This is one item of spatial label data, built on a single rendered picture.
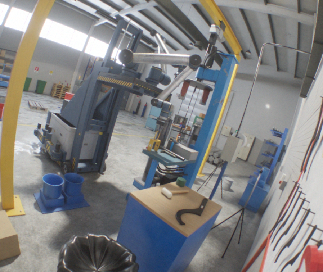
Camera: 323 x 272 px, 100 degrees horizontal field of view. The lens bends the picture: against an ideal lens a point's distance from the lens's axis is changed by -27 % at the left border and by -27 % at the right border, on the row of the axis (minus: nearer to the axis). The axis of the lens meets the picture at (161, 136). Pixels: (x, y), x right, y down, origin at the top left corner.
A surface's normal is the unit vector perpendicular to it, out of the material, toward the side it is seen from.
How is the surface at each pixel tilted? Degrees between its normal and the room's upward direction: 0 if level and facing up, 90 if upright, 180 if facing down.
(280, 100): 90
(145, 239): 90
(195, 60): 90
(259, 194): 90
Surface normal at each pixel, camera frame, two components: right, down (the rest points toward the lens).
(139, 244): -0.59, -0.07
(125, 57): -0.08, 0.14
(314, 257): -0.23, -0.92
